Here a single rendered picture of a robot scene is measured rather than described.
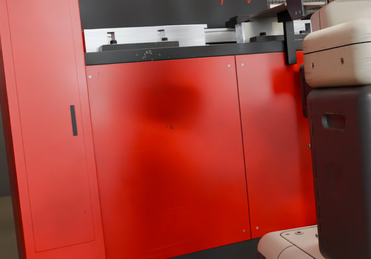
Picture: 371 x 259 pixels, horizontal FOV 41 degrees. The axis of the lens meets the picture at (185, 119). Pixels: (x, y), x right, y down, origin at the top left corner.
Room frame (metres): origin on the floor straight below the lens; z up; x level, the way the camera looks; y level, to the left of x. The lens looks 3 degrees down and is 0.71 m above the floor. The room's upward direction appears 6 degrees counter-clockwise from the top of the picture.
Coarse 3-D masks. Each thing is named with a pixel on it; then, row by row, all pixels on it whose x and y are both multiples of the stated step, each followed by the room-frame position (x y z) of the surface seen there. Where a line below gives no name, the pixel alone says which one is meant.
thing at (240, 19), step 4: (236, 16) 2.31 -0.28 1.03; (240, 16) 2.31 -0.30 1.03; (244, 16) 2.32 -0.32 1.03; (248, 16) 2.33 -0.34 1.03; (232, 20) 2.33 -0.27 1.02; (236, 20) 2.29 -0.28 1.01; (240, 20) 2.30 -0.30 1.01; (244, 20) 2.31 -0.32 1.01; (248, 20) 2.27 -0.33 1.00; (228, 24) 2.37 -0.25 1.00; (232, 24) 2.33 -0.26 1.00
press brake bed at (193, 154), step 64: (128, 64) 1.76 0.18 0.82; (192, 64) 1.85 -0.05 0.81; (256, 64) 1.95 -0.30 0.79; (128, 128) 1.75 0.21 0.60; (192, 128) 1.84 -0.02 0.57; (256, 128) 1.94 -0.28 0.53; (128, 192) 1.74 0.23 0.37; (192, 192) 1.83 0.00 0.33; (256, 192) 1.93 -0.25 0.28; (128, 256) 1.73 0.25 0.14; (192, 256) 1.83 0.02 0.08; (256, 256) 1.93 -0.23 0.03
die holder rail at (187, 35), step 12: (204, 24) 2.01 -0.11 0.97; (84, 36) 1.83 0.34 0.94; (96, 36) 1.84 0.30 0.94; (120, 36) 1.88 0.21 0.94; (132, 36) 1.89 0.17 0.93; (144, 36) 1.91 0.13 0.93; (156, 36) 1.93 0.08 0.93; (168, 36) 1.95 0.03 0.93; (180, 36) 1.97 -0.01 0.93; (192, 36) 1.99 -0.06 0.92; (204, 36) 2.01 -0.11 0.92; (84, 48) 1.84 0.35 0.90; (96, 48) 1.84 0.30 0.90
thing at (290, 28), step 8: (304, 8) 1.91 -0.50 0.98; (280, 16) 2.01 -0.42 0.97; (288, 16) 1.96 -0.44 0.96; (304, 16) 1.91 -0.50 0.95; (288, 24) 1.99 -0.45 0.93; (288, 32) 1.99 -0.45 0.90; (288, 40) 1.99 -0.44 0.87; (288, 48) 1.99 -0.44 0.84; (288, 56) 1.99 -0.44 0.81; (288, 64) 1.99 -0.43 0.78
